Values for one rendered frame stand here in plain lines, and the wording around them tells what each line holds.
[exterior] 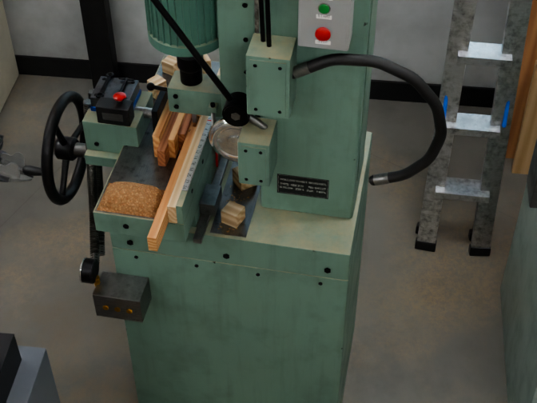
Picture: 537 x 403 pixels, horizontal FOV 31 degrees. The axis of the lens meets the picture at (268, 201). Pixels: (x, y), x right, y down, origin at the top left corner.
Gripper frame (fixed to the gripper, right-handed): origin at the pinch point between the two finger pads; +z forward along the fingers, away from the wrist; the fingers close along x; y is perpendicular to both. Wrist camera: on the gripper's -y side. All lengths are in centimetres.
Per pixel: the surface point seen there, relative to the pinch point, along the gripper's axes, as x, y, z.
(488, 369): 25, -33, 143
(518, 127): 124, -17, 143
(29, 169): -0.3, 3.8, 0.2
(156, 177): -3.9, 21.0, 29.2
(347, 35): -5, 79, 53
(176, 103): 8.1, 33.8, 27.1
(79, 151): 10.1, 5.0, 9.0
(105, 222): -17.3, 15.4, 22.4
